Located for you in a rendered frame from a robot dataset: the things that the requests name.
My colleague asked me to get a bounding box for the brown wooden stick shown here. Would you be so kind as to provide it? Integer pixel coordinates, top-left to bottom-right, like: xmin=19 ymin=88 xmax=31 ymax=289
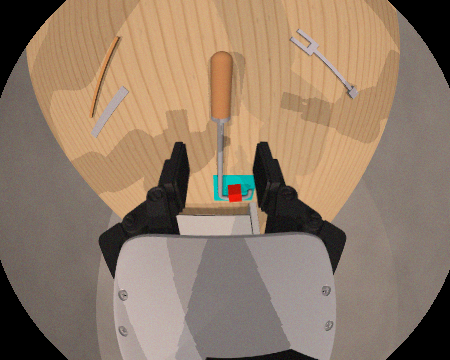
xmin=89 ymin=36 xmax=120 ymax=118

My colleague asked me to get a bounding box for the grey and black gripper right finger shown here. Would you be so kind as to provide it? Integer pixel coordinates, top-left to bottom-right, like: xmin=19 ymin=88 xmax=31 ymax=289
xmin=253 ymin=142 xmax=346 ymax=275

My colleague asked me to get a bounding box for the teal square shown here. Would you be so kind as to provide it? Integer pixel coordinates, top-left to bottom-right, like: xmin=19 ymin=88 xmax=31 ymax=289
xmin=213 ymin=175 xmax=255 ymax=201

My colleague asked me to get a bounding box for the red block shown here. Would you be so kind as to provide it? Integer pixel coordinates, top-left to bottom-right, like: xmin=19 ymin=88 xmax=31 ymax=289
xmin=228 ymin=184 xmax=242 ymax=202

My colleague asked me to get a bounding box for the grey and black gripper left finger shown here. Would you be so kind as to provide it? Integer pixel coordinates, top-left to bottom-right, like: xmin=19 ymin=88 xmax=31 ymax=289
xmin=98 ymin=142 xmax=190 ymax=279

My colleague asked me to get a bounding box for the wooden tool handle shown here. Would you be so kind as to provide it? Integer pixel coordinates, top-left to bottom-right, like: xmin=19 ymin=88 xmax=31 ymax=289
xmin=210 ymin=51 xmax=233 ymax=200

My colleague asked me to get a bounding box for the grey flat bar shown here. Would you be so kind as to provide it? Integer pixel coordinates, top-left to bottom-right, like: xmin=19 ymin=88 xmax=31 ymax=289
xmin=90 ymin=86 xmax=129 ymax=138

